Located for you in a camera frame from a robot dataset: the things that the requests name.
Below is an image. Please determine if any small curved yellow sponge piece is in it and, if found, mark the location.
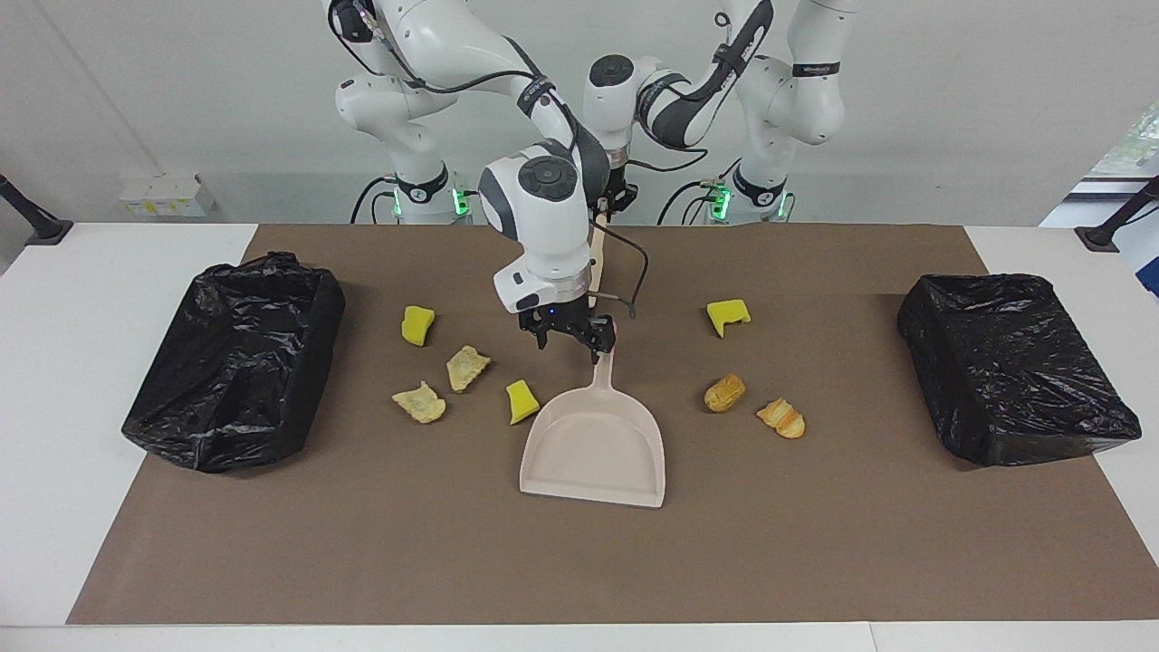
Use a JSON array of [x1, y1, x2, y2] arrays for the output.
[[505, 379, 541, 427]]

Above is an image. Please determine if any beige brush with black bristles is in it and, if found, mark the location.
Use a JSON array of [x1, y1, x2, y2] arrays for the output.
[[587, 204, 609, 309]]

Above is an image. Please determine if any tall pale dumpling piece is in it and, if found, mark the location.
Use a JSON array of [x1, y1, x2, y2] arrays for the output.
[[445, 344, 493, 394]]

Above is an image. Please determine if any beige plastic dustpan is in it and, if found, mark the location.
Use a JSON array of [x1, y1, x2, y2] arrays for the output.
[[519, 319, 667, 510]]

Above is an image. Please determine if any notched yellow sponge piece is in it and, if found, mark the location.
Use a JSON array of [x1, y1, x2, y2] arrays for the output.
[[706, 299, 752, 340]]

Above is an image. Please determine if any brown bread roll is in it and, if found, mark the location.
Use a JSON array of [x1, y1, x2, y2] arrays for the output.
[[704, 373, 748, 414]]

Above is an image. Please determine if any wide pale dumpling piece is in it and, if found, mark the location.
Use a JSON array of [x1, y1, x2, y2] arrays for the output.
[[391, 380, 448, 426]]

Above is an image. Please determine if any orange striped bread piece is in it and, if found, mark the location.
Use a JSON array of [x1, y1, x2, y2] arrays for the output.
[[756, 398, 807, 440]]

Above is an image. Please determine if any bin lined with black bag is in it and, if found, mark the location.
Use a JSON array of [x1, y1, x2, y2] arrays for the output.
[[896, 273, 1144, 468], [120, 251, 347, 475]]

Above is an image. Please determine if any brown paper table mat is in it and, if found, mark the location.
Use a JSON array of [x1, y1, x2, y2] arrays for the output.
[[66, 224, 1159, 626]]

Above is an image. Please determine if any black base cable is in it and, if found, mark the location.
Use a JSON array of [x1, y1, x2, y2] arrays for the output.
[[350, 174, 399, 225], [658, 158, 725, 225]]

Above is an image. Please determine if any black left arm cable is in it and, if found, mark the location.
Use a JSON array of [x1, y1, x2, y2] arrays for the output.
[[629, 0, 780, 175]]

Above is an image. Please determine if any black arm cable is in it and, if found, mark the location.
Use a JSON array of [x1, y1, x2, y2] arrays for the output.
[[629, 0, 780, 175], [326, 0, 651, 320]]

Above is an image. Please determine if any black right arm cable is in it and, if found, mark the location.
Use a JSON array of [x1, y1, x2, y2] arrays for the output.
[[326, 0, 651, 320]]

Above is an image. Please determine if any white wall socket box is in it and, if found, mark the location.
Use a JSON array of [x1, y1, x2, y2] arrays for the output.
[[120, 174, 216, 218]]

